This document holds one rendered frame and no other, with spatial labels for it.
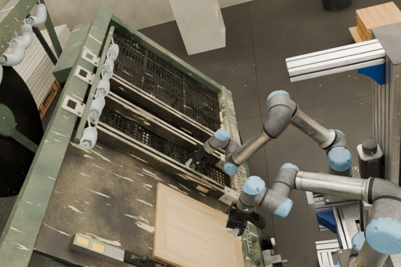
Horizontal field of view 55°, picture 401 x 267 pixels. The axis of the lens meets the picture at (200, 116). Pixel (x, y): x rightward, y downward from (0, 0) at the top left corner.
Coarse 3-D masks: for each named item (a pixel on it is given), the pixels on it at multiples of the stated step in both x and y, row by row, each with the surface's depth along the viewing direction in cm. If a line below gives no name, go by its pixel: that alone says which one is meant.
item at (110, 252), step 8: (72, 240) 152; (96, 240) 156; (72, 248) 151; (80, 248) 151; (88, 248) 152; (104, 248) 157; (112, 248) 159; (96, 256) 155; (104, 256) 155; (112, 256) 156; (120, 256) 159; (120, 264) 159; (128, 264) 159
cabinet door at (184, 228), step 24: (168, 192) 207; (168, 216) 196; (192, 216) 207; (216, 216) 220; (168, 240) 185; (192, 240) 195; (216, 240) 207; (192, 264) 184; (216, 264) 195; (240, 264) 206
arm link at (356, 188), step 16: (288, 176) 151; (304, 176) 148; (320, 176) 145; (336, 176) 143; (320, 192) 145; (336, 192) 141; (352, 192) 137; (368, 192) 133; (384, 192) 129; (400, 192) 127
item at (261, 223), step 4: (252, 212) 159; (244, 216) 157; (248, 216) 156; (252, 216) 158; (256, 216) 159; (260, 216) 161; (248, 220) 158; (252, 220) 157; (256, 220) 158; (260, 220) 160; (264, 220) 161; (256, 224) 158; (260, 224) 158; (264, 224) 160; (260, 228) 160
